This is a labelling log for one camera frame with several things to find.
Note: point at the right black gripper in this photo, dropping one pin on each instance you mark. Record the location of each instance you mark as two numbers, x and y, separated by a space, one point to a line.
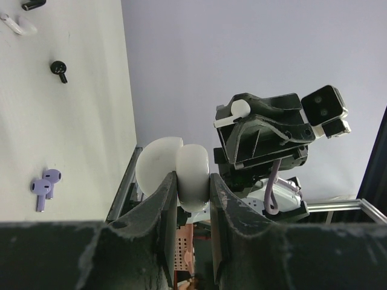
250 147

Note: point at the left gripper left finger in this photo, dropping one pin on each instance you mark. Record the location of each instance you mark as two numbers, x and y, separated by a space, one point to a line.
134 252

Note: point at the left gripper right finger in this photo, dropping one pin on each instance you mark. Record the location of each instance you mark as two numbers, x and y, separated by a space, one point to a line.
250 251

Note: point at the white earbud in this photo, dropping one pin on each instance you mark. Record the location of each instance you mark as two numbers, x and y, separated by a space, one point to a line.
21 26
239 109

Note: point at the white earbud charging case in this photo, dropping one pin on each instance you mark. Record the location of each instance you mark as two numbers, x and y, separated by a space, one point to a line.
190 163

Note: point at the purple earbud right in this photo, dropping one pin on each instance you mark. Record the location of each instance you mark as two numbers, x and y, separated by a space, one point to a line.
53 176

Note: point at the black earbud lower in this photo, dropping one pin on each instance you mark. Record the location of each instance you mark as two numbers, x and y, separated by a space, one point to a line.
59 68

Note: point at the black earbud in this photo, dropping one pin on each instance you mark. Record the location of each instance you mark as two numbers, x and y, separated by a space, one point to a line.
59 68
33 4

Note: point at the black earbud upper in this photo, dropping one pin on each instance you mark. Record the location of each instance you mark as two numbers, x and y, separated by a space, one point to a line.
33 4

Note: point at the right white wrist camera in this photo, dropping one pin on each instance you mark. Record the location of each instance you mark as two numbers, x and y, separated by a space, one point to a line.
326 111

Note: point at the aluminium frame rail front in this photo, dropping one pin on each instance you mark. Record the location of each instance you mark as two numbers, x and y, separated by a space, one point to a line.
352 211

